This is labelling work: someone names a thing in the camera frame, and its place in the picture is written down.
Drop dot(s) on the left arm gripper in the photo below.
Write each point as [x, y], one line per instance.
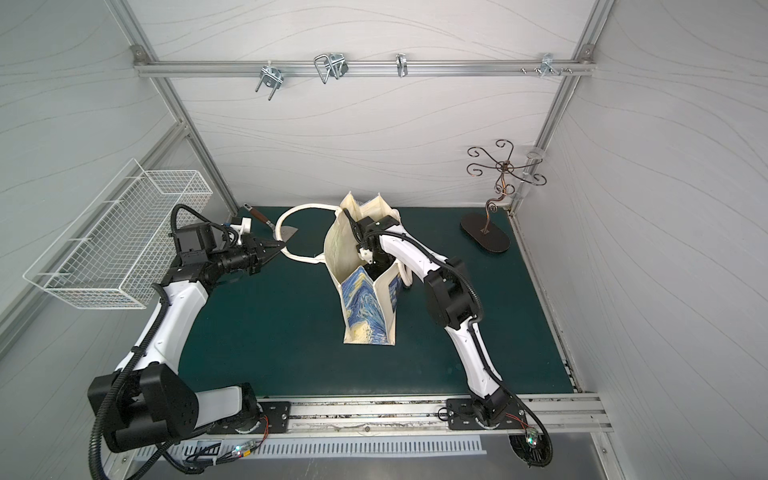
[253, 255]

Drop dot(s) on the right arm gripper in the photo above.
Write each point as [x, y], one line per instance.
[366, 227]

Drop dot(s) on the cream canvas tote bag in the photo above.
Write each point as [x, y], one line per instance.
[368, 300]

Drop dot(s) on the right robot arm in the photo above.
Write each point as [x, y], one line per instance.
[454, 305]

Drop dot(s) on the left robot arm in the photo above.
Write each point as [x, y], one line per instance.
[144, 401]

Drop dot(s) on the copper jewelry stand black base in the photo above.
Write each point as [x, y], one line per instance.
[510, 178]

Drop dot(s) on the aluminium crossbar with hooks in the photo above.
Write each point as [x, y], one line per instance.
[333, 66]

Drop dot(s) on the metal spatula brown handle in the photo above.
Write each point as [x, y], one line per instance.
[282, 233]

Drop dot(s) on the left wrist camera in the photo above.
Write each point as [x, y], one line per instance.
[243, 227]

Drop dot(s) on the white wire basket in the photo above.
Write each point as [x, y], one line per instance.
[109, 256]

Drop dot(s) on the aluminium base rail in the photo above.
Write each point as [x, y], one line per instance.
[370, 416]

